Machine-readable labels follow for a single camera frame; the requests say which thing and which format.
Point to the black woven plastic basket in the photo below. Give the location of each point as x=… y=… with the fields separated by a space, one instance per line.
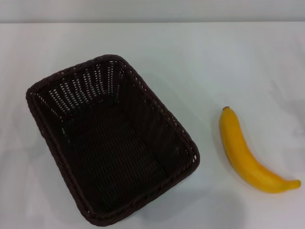
x=114 y=148

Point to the yellow banana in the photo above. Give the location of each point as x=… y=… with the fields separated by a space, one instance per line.
x=240 y=152

